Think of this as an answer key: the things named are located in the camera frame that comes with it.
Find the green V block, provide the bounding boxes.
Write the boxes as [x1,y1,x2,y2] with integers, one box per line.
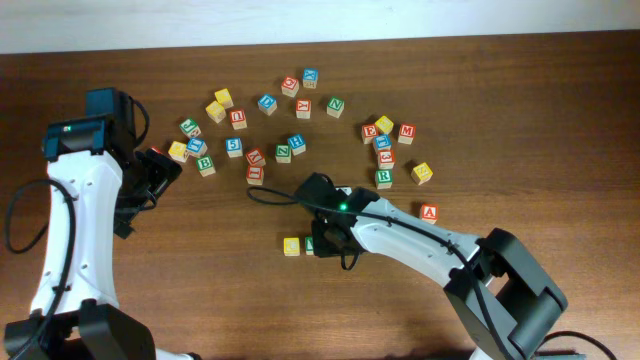
[305,236,314,255]

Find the yellow C block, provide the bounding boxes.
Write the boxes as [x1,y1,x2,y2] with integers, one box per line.
[283,237,301,256]

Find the green R block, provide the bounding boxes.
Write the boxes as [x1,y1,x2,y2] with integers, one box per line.
[375,169,393,190]

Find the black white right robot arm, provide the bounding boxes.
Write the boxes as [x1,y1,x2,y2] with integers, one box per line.
[311,186,568,359]

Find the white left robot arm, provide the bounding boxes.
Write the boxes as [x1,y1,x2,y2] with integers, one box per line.
[4,113,181,359]

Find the yellow block beside T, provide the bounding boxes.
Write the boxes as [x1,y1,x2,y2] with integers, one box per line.
[168,141,189,163]

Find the green B block middle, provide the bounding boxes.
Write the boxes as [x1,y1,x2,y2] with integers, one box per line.
[196,155,216,177]

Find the blue T block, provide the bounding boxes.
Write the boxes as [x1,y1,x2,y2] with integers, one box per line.
[186,137,208,158]

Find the green J block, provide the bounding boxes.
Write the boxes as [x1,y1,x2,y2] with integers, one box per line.
[179,118,201,138]

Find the blue 5 block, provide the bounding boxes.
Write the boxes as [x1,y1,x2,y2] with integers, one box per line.
[225,137,243,158]

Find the red I block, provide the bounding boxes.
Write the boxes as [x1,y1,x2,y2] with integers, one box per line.
[246,166,265,186]

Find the red U block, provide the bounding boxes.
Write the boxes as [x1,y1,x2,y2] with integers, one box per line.
[229,109,248,130]

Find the red Y block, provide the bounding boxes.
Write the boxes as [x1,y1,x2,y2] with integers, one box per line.
[245,148,266,167]

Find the yellow block upper left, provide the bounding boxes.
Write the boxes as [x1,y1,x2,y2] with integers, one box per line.
[214,88,234,109]

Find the red 3 block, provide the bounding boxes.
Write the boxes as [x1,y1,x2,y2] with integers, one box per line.
[377,149,396,170]

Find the green Z block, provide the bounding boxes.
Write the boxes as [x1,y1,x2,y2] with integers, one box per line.
[275,144,292,163]

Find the red A block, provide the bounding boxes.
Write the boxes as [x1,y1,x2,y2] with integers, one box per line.
[419,204,439,224]

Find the blue H block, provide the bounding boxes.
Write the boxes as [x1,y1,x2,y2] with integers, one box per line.
[287,134,306,156]

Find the blue block near E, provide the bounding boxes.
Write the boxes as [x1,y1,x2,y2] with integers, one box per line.
[372,134,392,153]

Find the yellow S block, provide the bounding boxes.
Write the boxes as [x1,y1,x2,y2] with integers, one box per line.
[411,162,433,185]

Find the red E block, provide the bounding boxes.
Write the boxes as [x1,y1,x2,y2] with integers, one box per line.
[361,124,378,144]

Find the blue D block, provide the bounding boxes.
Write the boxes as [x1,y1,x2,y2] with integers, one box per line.
[257,94,277,116]

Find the yellow block near E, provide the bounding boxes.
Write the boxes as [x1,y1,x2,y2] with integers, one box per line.
[374,116,394,135]

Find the green N block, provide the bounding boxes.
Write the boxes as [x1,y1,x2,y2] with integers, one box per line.
[327,96,345,118]

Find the red M block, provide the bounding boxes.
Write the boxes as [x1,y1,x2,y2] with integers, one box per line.
[398,124,416,145]

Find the red K block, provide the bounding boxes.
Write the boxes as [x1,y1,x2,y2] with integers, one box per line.
[295,99,312,119]

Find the red G block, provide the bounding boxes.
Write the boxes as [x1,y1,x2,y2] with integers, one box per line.
[281,76,300,98]

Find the blue X block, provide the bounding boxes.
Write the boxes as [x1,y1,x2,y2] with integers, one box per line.
[302,68,319,89]

